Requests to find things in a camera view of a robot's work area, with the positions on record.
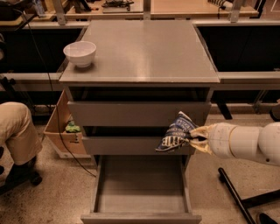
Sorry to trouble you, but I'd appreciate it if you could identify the cardboard box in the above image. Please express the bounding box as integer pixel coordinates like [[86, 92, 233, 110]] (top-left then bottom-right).
[[44, 92, 88, 158]]

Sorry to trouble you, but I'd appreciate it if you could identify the black shoe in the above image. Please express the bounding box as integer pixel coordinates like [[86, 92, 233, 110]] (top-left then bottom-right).
[[5, 157, 42, 186]]

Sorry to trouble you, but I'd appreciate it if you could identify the white ceramic bowl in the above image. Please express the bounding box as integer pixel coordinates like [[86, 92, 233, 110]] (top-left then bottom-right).
[[63, 41, 97, 67]]

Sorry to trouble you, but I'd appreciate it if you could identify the blue chip bag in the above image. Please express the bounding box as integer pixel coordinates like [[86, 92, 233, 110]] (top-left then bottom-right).
[[155, 111, 197, 152]]

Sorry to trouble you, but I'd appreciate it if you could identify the grey top drawer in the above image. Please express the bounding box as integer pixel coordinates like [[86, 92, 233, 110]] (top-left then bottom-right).
[[67, 101, 211, 127]]

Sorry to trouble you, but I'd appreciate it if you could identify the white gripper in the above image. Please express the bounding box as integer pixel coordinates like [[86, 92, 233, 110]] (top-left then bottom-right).
[[190, 122, 236, 158]]

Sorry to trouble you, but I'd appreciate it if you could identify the wooden workbench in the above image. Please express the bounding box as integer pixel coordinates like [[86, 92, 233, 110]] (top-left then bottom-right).
[[0, 0, 280, 25]]

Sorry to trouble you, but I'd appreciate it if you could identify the grey drawer cabinet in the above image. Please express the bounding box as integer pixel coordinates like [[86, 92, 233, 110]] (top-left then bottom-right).
[[59, 19, 221, 170]]

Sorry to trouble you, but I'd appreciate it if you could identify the black cable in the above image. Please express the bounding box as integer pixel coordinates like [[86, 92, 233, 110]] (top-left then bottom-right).
[[12, 8, 97, 178]]

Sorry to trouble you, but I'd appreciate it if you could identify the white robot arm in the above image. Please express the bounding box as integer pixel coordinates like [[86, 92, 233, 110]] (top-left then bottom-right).
[[190, 122, 280, 166]]

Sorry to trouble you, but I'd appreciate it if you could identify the person leg in khaki trousers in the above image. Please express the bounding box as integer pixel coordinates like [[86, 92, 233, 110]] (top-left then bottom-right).
[[0, 101, 42, 165]]

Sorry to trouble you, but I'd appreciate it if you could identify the grey middle drawer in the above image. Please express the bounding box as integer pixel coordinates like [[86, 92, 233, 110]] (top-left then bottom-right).
[[82, 136, 195, 155]]

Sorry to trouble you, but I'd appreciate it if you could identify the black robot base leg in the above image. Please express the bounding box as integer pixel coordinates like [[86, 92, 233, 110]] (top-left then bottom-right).
[[218, 167, 280, 224]]

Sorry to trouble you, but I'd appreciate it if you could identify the grey open bottom drawer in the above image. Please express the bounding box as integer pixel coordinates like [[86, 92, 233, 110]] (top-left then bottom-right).
[[80, 156, 201, 224]]

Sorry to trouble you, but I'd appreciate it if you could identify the green toy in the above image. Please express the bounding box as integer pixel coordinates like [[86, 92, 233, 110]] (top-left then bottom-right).
[[65, 121, 81, 133]]

